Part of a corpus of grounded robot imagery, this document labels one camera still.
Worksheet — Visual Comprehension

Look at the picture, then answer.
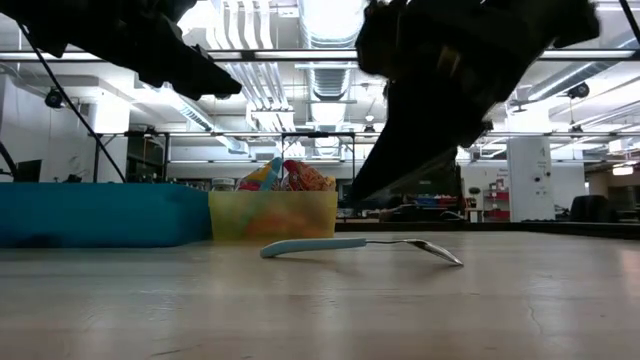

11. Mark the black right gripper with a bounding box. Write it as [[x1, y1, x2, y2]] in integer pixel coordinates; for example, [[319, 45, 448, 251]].
[[348, 0, 547, 202]]

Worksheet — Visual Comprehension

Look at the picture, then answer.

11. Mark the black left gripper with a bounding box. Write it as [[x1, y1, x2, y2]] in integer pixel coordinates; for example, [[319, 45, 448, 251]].
[[0, 0, 244, 102]]

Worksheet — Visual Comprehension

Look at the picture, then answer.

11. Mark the dark teal plastic bin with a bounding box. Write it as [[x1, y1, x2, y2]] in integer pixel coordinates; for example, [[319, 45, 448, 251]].
[[0, 182, 212, 250]]

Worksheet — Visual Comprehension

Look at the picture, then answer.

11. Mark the spoon with light-blue handle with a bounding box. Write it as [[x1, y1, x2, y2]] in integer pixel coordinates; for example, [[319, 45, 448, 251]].
[[259, 236, 465, 268]]

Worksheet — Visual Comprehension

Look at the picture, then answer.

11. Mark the black curved hose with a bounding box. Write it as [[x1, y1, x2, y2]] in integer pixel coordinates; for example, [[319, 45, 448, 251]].
[[0, 142, 19, 184]]

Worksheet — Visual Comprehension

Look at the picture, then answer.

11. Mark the black table frame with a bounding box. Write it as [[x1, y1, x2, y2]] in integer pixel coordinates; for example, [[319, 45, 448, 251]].
[[334, 220, 640, 241]]

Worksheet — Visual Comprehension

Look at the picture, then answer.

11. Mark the red snack packet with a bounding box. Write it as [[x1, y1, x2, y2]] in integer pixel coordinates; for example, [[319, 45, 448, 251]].
[[282, 158, 334, 193]]

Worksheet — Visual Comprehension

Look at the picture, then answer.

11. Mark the black office chair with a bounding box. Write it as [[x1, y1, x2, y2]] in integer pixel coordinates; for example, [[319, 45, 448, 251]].
[[568, 194, 620, 224]]

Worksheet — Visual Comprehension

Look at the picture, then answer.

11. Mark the ramen noodle packet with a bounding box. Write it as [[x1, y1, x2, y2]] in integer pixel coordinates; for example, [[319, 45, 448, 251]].
[[235, 155, 289, 193]]

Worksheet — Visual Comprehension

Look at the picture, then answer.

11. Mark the small black monitor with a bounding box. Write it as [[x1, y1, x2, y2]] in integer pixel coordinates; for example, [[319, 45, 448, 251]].
[[13, 158, 43, 184]]

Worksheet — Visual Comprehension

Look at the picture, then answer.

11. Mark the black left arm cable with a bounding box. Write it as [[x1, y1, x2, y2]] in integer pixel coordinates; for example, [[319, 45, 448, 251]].
[[17, 22, 127, 183]]

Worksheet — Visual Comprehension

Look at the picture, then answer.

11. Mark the yellow plastic bin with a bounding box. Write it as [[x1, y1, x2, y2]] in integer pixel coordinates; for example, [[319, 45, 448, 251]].
[[207, 190, 339, 244]]

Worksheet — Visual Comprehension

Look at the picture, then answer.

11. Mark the white pillar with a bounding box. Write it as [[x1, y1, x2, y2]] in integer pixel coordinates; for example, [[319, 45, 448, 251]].
[[506, 135, 553, 223]]

